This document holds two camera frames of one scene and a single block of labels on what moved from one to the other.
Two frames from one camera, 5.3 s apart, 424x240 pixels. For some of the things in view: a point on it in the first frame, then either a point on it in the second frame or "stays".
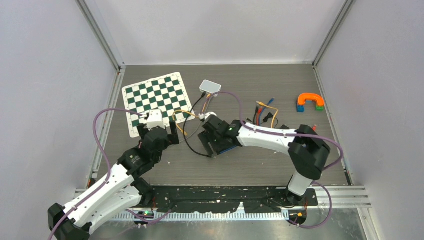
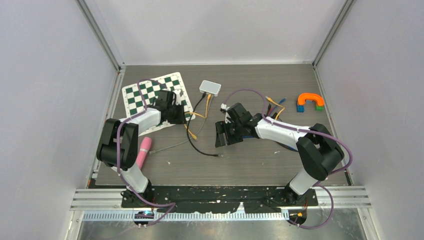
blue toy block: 300,108 stays
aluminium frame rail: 350,197 stays
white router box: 210,87 stays
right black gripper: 205,139 -> 220,128
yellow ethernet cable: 275,114 -> 271,100
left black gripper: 172,138 -> 181,119
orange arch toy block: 302,97 stays
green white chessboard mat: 167,93 stays
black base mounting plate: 254,199 stays
